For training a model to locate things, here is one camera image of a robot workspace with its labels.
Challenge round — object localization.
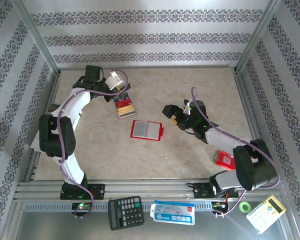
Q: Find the red card holder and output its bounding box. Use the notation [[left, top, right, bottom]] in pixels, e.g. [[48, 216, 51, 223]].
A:
[[129, 119, 165, 142]]

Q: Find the small dark red box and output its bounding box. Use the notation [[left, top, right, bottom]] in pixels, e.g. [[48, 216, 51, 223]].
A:
[[113, 92, 135, 109]]

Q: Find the red box with white logo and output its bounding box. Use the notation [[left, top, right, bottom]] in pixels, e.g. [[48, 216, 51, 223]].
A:
[[212, 149, 238, 172]]

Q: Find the printed booklet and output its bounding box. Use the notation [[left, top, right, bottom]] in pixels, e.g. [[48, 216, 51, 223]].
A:
[[26, 103, 83, 152]]

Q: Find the blue white plastic pouch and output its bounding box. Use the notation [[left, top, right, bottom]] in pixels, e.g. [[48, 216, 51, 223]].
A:
[[149, 199, 196, 227]]

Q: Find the green tape roll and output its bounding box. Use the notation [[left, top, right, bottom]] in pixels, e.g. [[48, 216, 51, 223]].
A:
[[238, 201, 252, 214]]

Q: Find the black desk calculator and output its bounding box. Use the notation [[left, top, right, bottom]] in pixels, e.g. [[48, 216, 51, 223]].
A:
[[107, 195, 145, 231]]

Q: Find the controller board with green light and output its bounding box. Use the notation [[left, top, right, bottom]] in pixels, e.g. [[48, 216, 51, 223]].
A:
[[71, 201, 92, 213]]

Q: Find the yellow white calculator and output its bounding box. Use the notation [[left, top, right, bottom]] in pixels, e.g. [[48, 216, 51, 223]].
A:
[[245, 194, 288, 235]]

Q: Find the perforated metal strip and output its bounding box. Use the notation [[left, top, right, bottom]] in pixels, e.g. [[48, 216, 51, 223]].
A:
[[22, 201, 241, 213]]

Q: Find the thin aluminium wall rail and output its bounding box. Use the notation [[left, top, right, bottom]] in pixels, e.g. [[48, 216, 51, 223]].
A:
[[57, 64, 238, 71]]

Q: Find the aluminium side rail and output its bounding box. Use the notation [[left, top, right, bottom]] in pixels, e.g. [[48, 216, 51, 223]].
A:
[[233, 68, 275, 180], [24, 71, 62, 182]]

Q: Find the long aluminium base rail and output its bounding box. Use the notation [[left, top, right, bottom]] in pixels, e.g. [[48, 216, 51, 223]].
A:
[[13, 177, 285, 201]]

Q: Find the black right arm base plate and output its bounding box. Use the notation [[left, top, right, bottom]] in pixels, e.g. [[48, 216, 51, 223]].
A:
[[192, 182, 239, 200]]

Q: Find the aluminium corner post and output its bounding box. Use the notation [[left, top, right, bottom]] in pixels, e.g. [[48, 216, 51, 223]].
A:
[[12, 0, 61, 75], [235, 0, 284, 74]]

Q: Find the wiring board with coloured wires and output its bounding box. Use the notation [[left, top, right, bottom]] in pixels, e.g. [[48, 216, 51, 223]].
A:
[[211, 200, 229, 214]]

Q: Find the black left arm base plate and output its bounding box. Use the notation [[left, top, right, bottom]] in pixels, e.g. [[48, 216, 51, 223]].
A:
[[59, 183, 106, 201]]

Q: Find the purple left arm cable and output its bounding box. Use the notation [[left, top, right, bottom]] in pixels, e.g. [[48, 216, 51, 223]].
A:
[[56, 68, 131, 220]]

